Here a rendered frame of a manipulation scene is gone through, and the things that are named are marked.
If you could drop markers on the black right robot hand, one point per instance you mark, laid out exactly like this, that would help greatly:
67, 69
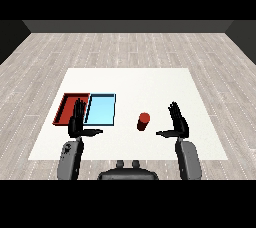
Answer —
180, 126

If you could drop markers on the dark grey robot body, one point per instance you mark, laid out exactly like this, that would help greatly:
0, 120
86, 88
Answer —
127, 173

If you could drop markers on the red shallow open box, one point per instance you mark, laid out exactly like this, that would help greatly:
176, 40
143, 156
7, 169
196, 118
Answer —
68, 108

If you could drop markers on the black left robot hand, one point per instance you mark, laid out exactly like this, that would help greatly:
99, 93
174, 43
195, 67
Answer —
76, 125

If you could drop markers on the small red can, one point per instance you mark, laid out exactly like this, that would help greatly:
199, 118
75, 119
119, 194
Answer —
143, 121

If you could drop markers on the light blue shallow open box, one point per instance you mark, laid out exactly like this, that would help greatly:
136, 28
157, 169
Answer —
101, 109

